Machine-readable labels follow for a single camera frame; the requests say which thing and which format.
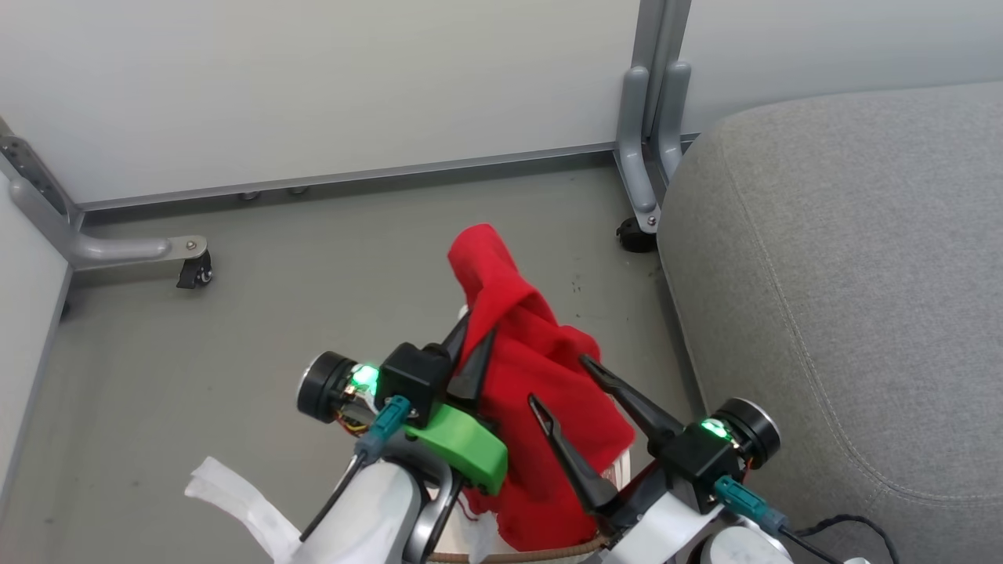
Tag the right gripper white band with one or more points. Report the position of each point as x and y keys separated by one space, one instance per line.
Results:
x=697 y=458

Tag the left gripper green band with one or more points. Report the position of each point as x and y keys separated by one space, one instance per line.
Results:
x=415 y=380

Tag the red garment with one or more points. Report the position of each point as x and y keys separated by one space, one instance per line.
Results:
x=541 y=368

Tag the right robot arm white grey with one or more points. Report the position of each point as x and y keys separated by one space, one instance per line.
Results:
x=744 y=548

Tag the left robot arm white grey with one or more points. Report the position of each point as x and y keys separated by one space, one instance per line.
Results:
x=368 y=517

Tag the white basket liner cloth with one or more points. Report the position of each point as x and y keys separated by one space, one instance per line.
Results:
x=235 y=501

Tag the black caster wheel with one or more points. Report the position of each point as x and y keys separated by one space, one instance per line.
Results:
x=196 y=274
x=635 y=236

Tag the grey fabric sofa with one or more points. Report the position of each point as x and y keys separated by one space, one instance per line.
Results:
x=846 y=298

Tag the grey metal partition leg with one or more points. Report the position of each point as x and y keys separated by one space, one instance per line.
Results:
x=650 y=117
x=102 y=249

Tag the grey metal partition rail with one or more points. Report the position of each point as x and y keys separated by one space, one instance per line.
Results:
x=353 y=176

